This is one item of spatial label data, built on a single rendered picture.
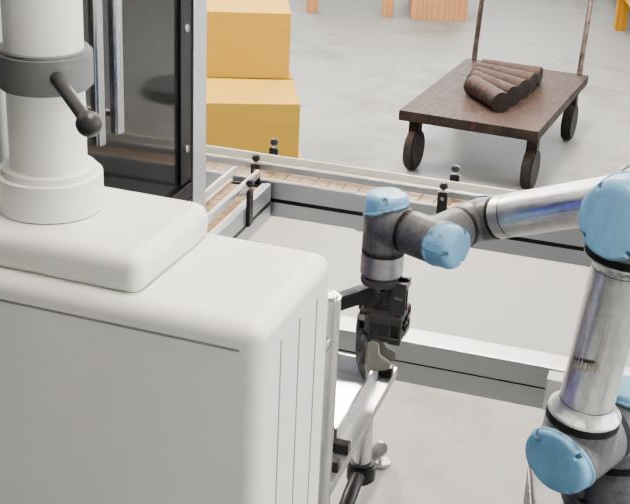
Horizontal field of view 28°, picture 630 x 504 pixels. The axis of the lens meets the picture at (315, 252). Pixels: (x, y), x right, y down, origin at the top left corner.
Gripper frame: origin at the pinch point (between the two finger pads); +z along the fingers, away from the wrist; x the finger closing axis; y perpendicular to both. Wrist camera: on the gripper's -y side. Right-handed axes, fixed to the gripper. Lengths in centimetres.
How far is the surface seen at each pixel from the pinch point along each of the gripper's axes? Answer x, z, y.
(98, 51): -41, -65, -31
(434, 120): 351, 62, -63
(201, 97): 10, -44, -36
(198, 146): 9, -35, -36
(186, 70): 4, -51, -37
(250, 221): 64, 2, -46
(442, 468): 115, 91, -3
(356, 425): -12.1, 3.7, 2.6
